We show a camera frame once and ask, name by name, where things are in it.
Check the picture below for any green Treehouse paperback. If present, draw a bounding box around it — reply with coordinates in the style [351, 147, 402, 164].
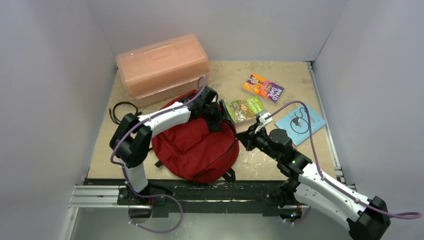
[225, 96, 264, 124]

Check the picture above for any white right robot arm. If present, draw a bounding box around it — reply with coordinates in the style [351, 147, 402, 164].
[236, 124, 391, 240]

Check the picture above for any aluminium frame rail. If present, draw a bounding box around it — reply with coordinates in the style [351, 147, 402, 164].
[305, 61, 346, 185]

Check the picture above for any Roald Dahl Charlie paperback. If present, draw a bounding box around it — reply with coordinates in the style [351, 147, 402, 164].
[241, 73, 285, 104]

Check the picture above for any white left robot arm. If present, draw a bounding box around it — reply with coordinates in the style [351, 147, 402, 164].
[109, 86, 239, 205]

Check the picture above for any black coiled cable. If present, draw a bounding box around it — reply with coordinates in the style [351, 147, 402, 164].
[108, 100, 143, 126]

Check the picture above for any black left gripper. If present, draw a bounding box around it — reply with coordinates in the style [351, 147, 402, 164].
[200, 99, 234, 132]

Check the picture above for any light blue notebook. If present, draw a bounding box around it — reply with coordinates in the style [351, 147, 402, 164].
[275, 104, 327, 146]

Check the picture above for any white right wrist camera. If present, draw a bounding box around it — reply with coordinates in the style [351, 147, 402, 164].
[254, 110, 273, 134]

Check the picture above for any red backpack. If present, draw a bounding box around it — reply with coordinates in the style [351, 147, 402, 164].
[150, 89, 241, 185]

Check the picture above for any translucent pink storage box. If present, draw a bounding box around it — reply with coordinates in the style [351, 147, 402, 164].
[115, 34, 210, 107]

